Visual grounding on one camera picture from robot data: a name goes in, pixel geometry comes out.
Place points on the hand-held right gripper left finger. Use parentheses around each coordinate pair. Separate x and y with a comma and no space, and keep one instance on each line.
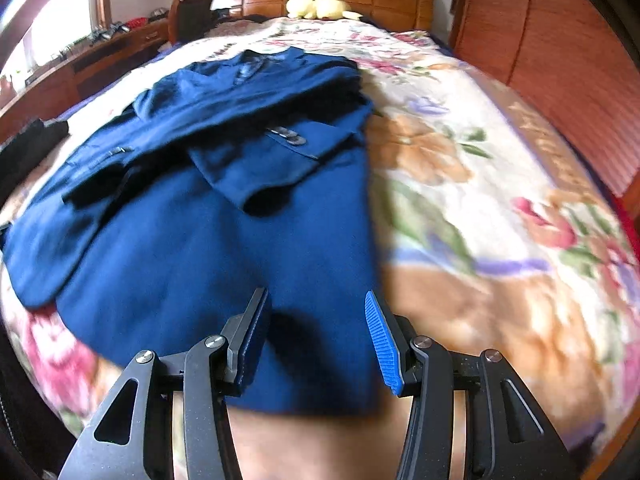
(250,340)

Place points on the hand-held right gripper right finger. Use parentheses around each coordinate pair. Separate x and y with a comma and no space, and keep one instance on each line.
(382,345)

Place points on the blue blazer jacket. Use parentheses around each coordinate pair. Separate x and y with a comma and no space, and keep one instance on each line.
(200,235)

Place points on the black clothes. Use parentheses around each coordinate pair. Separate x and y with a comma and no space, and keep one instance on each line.
(30,135)

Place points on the floral blanket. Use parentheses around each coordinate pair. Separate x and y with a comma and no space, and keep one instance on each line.
(475,210)

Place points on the red cloth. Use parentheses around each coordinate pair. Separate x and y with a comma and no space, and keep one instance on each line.
(627,212)

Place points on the wooden desk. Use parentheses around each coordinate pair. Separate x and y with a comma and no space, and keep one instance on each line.
(65,80)

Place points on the wooden chair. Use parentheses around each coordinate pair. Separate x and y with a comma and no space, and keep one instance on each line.
(190,17)

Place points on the red basket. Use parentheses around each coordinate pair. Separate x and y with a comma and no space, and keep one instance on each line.
(136,22)

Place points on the black tool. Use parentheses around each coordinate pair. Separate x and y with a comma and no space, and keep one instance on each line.
(107,32)

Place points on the yellow plush toy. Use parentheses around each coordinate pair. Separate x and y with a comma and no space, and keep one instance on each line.
(320,6)

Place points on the wooden bed headboard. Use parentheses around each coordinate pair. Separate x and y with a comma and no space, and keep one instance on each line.
(390,0)

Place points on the wooden wardrobe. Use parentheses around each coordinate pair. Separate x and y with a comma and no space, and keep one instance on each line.
(550,35)

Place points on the window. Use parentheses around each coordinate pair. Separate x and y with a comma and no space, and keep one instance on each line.
(50,25)

